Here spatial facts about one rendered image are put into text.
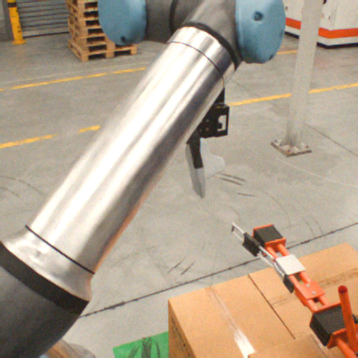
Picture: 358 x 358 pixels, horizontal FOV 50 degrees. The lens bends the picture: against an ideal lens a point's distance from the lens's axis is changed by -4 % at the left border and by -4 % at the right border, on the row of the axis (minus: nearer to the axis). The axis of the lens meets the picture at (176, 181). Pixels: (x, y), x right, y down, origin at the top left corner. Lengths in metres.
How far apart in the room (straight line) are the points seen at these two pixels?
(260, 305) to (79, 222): 1.51
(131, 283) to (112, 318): 0.29
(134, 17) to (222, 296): 1.48
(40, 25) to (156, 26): 9.13
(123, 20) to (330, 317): 0.86
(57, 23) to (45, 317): 9.39
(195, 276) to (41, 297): 2.33
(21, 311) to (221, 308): 1.48
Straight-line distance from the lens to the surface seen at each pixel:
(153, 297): 2.51
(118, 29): 0.50
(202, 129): 0.65
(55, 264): 0.33
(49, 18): 9.58
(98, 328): 2.41
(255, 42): 0.41
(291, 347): 1.19
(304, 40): 3.85
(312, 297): 1.13
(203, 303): 1.77
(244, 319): 1.74
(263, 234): 1.27
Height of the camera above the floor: 1.90
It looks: 33 degrees down
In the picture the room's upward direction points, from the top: straight up
